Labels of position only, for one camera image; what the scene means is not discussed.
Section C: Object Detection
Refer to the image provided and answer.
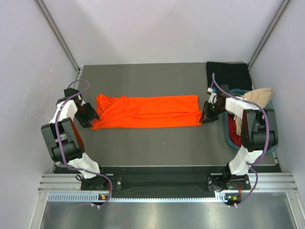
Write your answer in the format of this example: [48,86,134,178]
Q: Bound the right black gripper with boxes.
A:
[199,100,226,124]

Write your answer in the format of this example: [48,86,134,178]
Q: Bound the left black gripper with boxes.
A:
[74,102,100,128]

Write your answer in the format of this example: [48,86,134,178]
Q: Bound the orange t shirt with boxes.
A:
[91,94,203,130]

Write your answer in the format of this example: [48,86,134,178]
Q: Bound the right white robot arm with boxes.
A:
[200,87,278,189]

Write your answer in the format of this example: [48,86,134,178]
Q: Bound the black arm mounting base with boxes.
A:
[53,166,282,198]

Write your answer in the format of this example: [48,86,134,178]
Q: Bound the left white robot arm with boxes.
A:
[41,88,108,189]

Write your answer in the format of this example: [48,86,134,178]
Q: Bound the red t shirt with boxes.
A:
[226,114,242,147]

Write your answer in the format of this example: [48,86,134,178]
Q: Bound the teal plastic laundry basket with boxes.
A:
[224,89,278,155]

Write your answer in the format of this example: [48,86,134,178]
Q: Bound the folded black t shirt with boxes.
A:
[206,62,252,91]

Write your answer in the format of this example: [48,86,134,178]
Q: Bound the beige t shirt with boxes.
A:
[235,88,273,136]

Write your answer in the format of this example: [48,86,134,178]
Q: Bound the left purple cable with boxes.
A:
[46,80,114,222]

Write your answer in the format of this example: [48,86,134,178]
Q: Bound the slotted grey cable duct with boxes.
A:
[47,193,240,203]

